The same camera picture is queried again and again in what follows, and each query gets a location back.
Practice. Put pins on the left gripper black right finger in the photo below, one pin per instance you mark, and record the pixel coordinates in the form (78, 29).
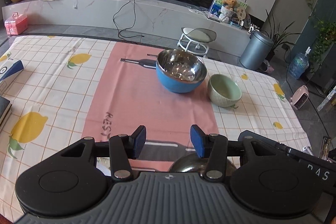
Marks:
(212, 147)

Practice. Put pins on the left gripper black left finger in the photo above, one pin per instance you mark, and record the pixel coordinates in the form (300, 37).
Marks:
(122, 148)

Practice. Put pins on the orange steel bowl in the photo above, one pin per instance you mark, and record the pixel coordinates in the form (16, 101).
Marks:
(192, 163)

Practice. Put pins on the green ceramic bowl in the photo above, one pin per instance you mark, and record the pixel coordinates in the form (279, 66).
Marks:
(223, 91)

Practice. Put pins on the blue steel bowl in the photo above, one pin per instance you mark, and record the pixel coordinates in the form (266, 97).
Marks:
(180, 71)

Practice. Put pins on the pink restaurant placemat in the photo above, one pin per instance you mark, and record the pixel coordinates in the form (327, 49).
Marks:
(129, 95)

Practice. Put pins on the pink space heater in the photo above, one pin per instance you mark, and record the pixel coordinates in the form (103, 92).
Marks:
(299, 97)

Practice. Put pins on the lemon check tablecloth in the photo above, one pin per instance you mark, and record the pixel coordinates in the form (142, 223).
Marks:
(51, 97)

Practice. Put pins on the grey trash can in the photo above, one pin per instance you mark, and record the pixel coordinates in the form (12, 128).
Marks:
(256, 51)

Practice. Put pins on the white rolling stool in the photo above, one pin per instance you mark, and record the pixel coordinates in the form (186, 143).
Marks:
(196, 40)

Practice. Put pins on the blue water jug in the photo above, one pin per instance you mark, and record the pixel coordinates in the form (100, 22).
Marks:
(299, 64)

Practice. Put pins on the black notebook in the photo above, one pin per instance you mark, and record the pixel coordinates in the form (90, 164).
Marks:
(5, 111)

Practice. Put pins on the potted green plant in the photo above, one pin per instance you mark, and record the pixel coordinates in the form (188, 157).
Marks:
(278, 35)

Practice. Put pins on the white and blue box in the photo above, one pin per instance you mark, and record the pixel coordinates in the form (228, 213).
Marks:
(10, 69)

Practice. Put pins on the teddy bear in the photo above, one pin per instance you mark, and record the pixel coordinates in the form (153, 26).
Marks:
(229, 4)

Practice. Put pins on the pink storage box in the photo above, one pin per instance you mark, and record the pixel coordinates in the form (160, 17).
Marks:
(16, 24)

